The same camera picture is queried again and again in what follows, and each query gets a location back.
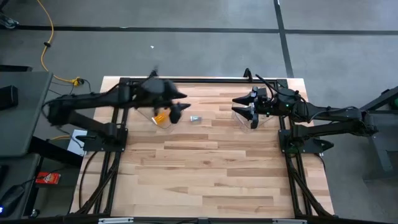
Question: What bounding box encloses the dark shoe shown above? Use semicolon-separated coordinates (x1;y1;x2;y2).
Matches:
0;14;19;29

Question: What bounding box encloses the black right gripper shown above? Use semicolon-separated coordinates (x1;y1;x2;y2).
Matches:
231;86;280;130

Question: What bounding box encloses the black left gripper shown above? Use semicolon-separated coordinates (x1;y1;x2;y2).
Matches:
126;77;192;124

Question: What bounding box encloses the red printed box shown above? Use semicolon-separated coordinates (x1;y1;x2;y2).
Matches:
35;171;62;185

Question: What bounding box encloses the black speaker box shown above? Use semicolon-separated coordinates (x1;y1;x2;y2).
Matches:
0;85;19;111

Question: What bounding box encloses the black metal stand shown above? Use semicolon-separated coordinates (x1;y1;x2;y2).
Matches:
348;86;398;181

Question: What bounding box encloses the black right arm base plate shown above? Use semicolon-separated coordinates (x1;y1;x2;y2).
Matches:
279;129;335;155

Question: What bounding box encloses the clear plastic bin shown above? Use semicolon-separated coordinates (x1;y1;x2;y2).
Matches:
231;86;282;133
133;104;187;130

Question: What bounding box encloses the small orange pill bottle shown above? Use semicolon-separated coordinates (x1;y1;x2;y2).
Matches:
151;111;170;126

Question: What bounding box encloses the black computer mouse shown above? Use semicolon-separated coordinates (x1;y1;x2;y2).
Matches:
0;185;25;215

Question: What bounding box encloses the yellow power cable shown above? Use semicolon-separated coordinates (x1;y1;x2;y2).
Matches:
36;0;85;86

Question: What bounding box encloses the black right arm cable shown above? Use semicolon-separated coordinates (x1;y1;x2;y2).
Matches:
254;73;299;97

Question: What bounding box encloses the dark grey desk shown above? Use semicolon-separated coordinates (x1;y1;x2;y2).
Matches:
0;154;41;218

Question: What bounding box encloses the black aluminium table frame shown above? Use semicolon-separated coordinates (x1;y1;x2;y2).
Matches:
70;76;335;218

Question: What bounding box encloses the black floor cable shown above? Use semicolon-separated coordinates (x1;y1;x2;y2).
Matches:
78;151;100;209

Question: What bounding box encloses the white paper sheet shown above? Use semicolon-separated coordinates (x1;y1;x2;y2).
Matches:
67;129;90;156

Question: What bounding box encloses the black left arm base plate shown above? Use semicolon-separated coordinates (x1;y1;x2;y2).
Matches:
83;127;128;152

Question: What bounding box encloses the silver edge bracket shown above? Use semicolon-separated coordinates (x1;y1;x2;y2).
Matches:
272;218;307;224
98;217;134;224

